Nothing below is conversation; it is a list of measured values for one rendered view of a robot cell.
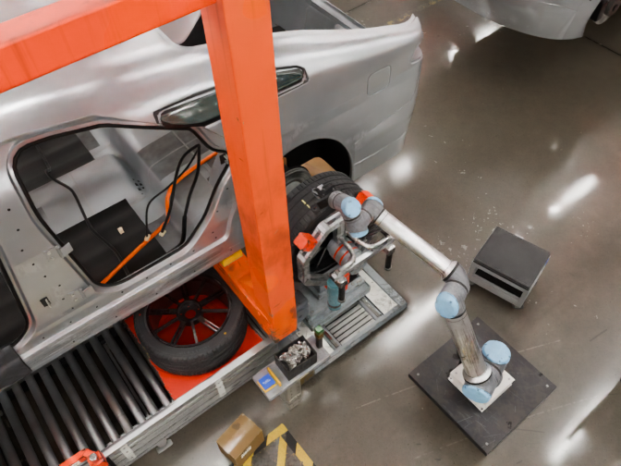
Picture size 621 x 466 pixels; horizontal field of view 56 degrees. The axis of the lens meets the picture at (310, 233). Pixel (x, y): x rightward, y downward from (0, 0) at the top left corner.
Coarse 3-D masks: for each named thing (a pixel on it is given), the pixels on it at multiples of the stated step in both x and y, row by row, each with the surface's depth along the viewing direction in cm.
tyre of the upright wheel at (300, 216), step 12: (312, 180) 321; (324, 180) 322; (336, 180) 324; (348, 180) 331; (300, 192) 318; (348, 192) 318; (288, 204) 317; (300, 204) 314; (288, 216) 315; (300, 216) 312; (312, 216) 309; (324, 216) 314; (300, 228) 310; (312, 228) 315
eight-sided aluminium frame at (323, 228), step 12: (336, 216) 314; (324, 228) 308; (372, 240) 350; (300, 252) 316; (312, 252) 314; (300, 264) 323; (336, 264) 354; (300, 276) 332; (312, 276) 341; (324, 276) 349
